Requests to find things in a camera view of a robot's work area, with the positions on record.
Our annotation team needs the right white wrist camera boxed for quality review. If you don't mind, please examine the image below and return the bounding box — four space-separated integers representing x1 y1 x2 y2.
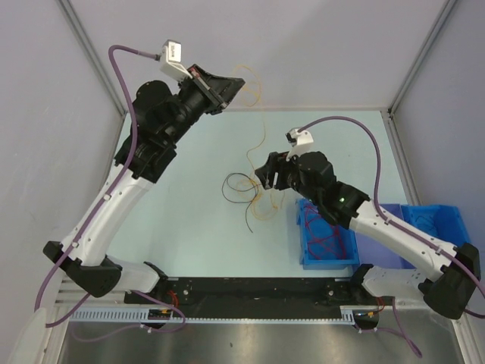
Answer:
286 128 314 161

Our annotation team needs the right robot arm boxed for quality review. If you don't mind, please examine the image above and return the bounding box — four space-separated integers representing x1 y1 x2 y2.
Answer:
255 152 484 319

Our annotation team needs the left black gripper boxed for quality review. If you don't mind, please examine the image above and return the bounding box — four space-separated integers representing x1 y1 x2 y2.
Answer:
163 64 244 146

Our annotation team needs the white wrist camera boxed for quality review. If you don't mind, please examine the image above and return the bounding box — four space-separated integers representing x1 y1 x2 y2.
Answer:
286 128 314 161
159 39 195 83

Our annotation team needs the dark blue wire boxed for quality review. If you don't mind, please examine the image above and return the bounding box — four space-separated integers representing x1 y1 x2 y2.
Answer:
415 214 443 234

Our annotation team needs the brown wire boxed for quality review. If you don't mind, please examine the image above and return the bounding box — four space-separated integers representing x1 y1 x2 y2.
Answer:
221 172 262 235

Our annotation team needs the slotted cable duct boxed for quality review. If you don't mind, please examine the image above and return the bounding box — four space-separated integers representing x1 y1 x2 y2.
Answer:
70 307 355 325

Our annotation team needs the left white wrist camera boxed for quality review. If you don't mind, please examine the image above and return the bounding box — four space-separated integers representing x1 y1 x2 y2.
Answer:
159 39 195 83

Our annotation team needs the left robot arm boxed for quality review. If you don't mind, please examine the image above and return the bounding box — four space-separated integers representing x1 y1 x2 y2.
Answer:
43 64 245 303

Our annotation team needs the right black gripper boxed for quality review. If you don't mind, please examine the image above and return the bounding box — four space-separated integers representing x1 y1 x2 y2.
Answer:
254 147 320 206

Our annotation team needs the blue plastic bin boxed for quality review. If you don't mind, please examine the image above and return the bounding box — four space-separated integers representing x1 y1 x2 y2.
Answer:
401 205 471 247
296 199 360 270

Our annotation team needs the purple plastic tray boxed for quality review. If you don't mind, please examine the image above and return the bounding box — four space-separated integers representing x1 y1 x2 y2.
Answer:
355 203 414 270

